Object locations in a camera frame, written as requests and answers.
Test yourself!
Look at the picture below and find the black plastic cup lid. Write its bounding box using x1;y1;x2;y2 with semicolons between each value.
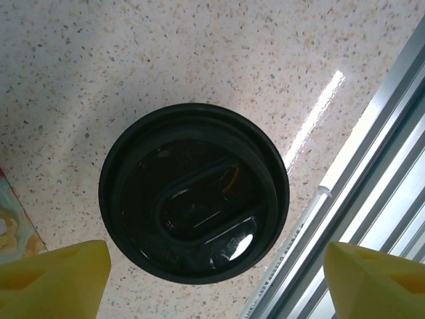
98;102;290;286

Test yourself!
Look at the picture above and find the aluminium mounting rail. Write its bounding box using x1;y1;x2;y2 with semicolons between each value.
237;19;425;319

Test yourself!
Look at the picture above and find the painted paper gift bag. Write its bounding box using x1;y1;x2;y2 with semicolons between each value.
0;165;47;262

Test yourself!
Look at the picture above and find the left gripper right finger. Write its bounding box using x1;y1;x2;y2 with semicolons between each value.
324;241;425;319

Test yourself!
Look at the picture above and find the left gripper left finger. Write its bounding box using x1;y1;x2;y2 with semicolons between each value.
0;241;111;319

